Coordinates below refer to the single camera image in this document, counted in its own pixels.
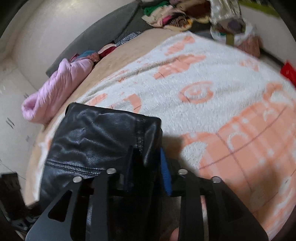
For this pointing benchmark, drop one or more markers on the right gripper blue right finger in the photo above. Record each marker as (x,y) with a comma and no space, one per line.
(166,175)

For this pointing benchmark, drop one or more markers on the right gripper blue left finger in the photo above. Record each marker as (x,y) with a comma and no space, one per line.
(127,170)

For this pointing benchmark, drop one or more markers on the black leather jacket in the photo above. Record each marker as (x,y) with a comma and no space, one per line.
(82,185)

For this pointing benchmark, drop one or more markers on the pile of folded clothes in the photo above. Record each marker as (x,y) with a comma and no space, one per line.
(178,16)

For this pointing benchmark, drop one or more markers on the person's right hand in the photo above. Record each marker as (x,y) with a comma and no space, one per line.
(174,235)

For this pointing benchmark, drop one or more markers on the white wardrobe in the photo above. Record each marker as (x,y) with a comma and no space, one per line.
(17,134)

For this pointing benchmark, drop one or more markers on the white pink patterned blanket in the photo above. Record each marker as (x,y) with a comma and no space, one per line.
(223,113)

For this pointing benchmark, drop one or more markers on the red and blue pillows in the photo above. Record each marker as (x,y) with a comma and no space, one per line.
(96,56)

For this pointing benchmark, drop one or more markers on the pink puffy quilt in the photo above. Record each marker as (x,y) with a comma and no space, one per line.
(41,106)

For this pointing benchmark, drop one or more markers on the grey headboard cover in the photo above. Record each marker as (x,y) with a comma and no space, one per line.
(111,28)

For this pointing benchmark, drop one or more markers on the red plastic bag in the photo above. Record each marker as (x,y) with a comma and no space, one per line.
(289,72)

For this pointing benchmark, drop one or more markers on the cream satin curtain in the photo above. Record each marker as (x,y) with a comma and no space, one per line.
(224,10)

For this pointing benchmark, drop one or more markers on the green windowsill cloth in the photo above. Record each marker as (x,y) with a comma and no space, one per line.
(262,6)

